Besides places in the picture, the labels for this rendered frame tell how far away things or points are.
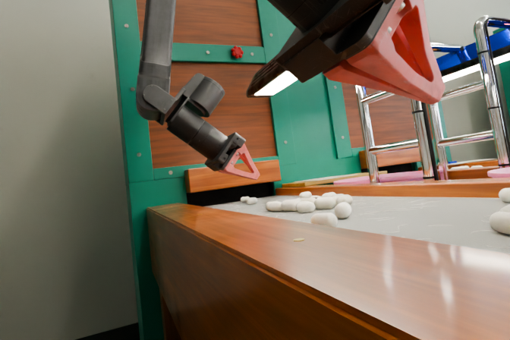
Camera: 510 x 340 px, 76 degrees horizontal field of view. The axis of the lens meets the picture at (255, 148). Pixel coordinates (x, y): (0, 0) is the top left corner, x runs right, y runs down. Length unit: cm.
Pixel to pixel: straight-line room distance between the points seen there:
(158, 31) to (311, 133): 73
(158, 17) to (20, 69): 149
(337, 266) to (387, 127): 131
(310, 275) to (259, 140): 97
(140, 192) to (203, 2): 67
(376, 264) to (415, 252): 3
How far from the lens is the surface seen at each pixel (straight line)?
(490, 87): 92
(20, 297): 206
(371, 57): 20
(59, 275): 201
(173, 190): 102
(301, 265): 18
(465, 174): 99
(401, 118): 154
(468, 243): 32
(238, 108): 112
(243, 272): 22
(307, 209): 58
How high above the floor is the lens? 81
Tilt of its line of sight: 5 degrees up
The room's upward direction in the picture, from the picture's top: 7 degrees counter-clockwise
